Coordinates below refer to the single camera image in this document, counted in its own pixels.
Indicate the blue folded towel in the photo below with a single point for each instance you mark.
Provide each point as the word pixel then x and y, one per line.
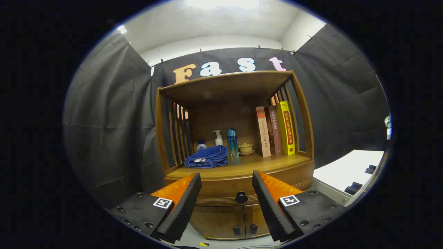
pixel 207 157

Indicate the yellow book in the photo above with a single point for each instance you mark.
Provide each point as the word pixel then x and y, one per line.
pixel 286 128

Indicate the wooden countertop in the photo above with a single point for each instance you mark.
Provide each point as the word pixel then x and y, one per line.
pixel 242 164

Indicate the white pump bottle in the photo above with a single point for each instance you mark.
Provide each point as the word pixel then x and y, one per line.
pixel 218 140

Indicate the tall blue glass bottle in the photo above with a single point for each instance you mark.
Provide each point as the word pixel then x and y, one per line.
pixel 233 143

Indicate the small white bottle blue cap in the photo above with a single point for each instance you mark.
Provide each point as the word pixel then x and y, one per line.
pixel 201 145

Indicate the black block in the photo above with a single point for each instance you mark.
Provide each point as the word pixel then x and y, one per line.
pixel 370 169
pixel 353 188

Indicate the brown book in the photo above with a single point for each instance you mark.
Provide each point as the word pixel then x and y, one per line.
pixel 274 131

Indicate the beige lidded teacup with saucer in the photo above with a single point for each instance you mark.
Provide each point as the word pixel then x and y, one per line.
pixel 246 148

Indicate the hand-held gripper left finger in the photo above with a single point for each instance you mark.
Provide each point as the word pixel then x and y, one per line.
pixel 181 211

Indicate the white table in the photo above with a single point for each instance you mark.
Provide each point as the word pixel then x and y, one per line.
pixel 346 169

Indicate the black backdrop cloth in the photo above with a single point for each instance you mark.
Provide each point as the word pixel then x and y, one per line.
pixel 110 121

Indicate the beige book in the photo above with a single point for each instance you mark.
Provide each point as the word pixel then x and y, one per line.
pixel 263 131

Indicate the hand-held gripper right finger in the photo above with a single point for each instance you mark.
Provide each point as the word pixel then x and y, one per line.
pixel 270 207

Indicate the wooden cabinet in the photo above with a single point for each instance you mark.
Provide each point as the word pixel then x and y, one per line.
pixel 221 86

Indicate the wooden cabinet door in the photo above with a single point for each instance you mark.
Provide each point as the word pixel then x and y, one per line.
pixel 252 214
pixel 214 221

